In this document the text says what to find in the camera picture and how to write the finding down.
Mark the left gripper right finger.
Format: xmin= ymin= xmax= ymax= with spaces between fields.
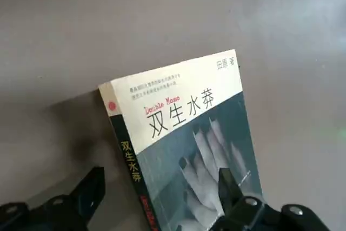
xmin=212 ymin=168 xmax=335 ymax=231

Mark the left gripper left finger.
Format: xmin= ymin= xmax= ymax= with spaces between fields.
xmin=0 ymin=166 xmax=105 ymax=231

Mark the dark book with hand cover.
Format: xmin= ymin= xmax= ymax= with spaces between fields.
xmin=98 ymin=49 xmax=264 ymax=231

